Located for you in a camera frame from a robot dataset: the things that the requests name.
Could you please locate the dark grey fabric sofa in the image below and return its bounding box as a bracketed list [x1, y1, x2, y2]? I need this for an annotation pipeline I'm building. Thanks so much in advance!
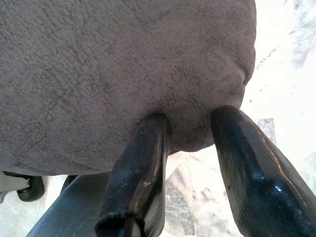
[0, 0, 257, 176]

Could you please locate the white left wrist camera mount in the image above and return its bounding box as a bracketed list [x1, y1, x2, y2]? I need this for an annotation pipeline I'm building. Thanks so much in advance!
[0, 170, 33, 203]

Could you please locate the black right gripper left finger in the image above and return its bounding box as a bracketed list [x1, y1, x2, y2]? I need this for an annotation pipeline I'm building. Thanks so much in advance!
[95, 113, 172, 237]

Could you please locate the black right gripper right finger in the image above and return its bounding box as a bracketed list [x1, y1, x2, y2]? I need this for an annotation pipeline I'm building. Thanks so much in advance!
[210, 105, 316, 237]

